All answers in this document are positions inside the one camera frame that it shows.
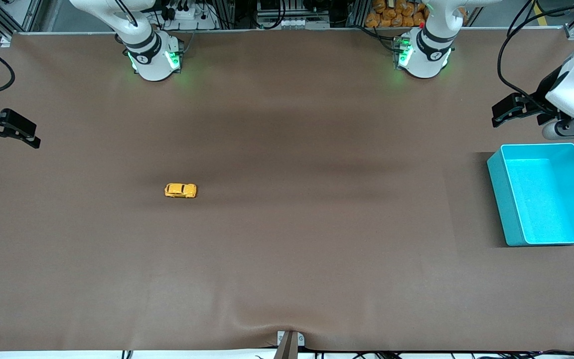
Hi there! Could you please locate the yellow beetle toy car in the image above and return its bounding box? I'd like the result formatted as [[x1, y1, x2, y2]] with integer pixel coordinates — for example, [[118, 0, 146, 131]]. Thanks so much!
[[164, 182, 198, 199]]

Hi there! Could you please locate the teal plastic bin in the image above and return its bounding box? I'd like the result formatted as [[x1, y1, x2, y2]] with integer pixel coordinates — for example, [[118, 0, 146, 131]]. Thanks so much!
[[487, 143, 574, 247]]

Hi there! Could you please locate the orange packaged goods pile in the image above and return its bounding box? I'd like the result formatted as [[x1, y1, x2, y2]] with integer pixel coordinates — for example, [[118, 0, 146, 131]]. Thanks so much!
[[365, 0, 430, 28]]

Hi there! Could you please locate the white power strip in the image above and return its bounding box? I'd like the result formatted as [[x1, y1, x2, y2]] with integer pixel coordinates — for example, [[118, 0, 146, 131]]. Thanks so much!
[[166, 6, 218, 29]]

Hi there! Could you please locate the grey device with white connectors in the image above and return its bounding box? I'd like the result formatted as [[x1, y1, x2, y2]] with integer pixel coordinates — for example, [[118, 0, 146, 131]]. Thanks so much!
[[257, 14, 331, 29]]

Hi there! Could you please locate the brown table cover mat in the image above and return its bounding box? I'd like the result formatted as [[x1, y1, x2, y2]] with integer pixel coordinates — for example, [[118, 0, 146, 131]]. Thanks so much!
[[0, 27, 574, 352]]

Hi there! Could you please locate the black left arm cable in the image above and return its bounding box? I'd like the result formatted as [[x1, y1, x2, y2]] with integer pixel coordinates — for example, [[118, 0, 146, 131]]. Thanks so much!
[[497, 0, 574, 109]]

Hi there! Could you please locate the metal clamp bracket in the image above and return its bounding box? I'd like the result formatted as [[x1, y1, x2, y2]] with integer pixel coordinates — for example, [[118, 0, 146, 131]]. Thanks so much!
[[277, 331, 305, 348]]

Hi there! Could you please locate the grey camera mount pole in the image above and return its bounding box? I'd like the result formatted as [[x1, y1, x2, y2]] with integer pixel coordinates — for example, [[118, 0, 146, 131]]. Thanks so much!
[[273, 332, 298, 359]]

